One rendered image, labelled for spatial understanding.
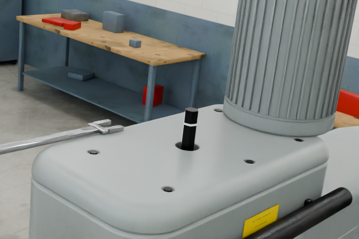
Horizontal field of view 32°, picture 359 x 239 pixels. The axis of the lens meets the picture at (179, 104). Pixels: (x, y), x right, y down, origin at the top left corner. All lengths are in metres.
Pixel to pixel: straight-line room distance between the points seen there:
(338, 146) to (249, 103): 0.45
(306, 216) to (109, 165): 0.32
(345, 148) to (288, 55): 0.48
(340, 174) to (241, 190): 0.47
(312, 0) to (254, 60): 0.13
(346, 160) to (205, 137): 0.46
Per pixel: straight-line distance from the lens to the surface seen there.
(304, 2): 1.00
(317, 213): 1.01
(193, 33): 6.41
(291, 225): 0.95
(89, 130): 0.94
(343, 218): 1.27
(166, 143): 0.94
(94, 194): 0.78
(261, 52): 1.02
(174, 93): 6.68
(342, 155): 1.40
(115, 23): 6.75
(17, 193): 5.00
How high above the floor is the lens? 2.23
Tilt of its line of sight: 17 degrees down
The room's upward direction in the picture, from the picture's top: 7 degrees clockwise
